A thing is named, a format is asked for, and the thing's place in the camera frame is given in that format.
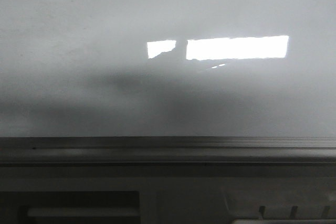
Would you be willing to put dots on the white whiteboard with aluminium frame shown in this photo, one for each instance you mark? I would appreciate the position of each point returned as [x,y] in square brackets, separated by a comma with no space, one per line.
[167,81]

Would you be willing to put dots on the white marker tray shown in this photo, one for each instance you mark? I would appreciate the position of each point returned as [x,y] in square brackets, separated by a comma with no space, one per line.
[281,206]

